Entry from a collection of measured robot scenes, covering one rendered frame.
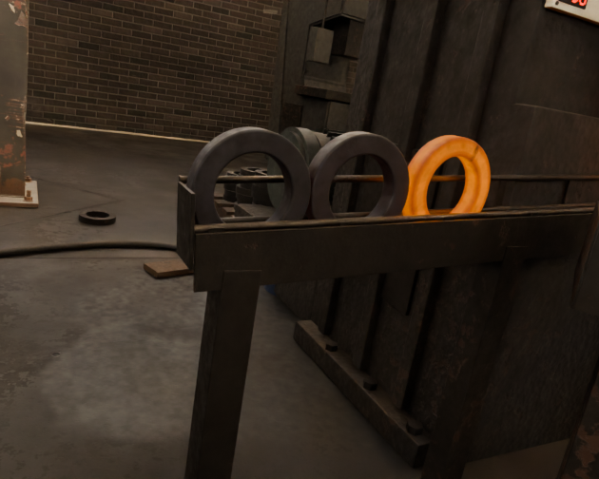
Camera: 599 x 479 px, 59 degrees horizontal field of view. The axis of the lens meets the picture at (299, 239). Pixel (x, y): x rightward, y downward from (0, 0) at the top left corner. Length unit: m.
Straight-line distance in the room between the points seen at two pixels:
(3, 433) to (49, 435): 0.10
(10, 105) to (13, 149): 0.23
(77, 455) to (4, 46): 2.33
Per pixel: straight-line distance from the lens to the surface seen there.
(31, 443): 1.37
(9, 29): 3.21
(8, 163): 3.27
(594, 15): 1.34
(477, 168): 1.00
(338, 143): 0.81
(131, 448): 1.34
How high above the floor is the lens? 0.82
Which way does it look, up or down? 15 degrees down
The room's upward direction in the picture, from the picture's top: 9 degrees clockwise
